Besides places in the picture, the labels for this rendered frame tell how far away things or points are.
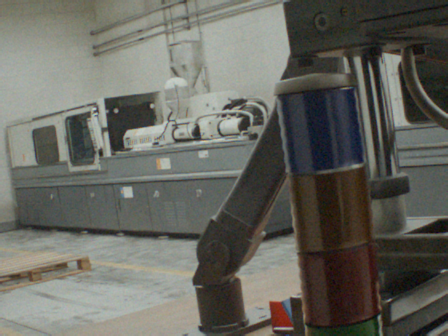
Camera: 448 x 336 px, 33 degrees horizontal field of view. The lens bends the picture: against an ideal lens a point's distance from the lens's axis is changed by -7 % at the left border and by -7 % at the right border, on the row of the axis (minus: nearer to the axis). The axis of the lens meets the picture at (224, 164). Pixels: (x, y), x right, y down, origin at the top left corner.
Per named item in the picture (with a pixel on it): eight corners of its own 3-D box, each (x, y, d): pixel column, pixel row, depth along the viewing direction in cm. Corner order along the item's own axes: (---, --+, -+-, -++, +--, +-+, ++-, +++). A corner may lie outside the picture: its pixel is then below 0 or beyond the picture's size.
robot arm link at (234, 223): (244, 274, 107) (355, 58, 99) (228, 285, 101) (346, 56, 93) (205, 251, 108) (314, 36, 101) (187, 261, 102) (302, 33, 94)
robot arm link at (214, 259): (248, 228, 107) (209, 231, 109) (228, 240, 99) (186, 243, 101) (254, 273, 108) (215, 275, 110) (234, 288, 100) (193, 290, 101)
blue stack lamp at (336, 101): (321, 162, 38) (311, 94, 38) (382, 158, 35) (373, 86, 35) (267, 174, 36) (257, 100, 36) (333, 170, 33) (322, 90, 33)
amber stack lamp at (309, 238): (330, 234, 38) (322, 166, 38) (390, 233, 36) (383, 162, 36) (278, 250, 36) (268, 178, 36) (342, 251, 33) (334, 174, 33)
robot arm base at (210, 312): (286, 262, 109) (250, 261, 114) (176, 298, 95) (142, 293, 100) (293, 315, 109) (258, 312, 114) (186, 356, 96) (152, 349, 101)
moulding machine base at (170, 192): (18, 230, 1175) (9, 168, 1170) (72, 219, 1240) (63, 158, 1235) (257, 244, 752) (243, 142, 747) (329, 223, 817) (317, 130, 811)
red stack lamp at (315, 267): (336, 301, 39) (330, 237, 38) (397, 303, 36) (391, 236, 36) (286, 322, 36) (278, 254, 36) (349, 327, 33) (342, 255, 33)
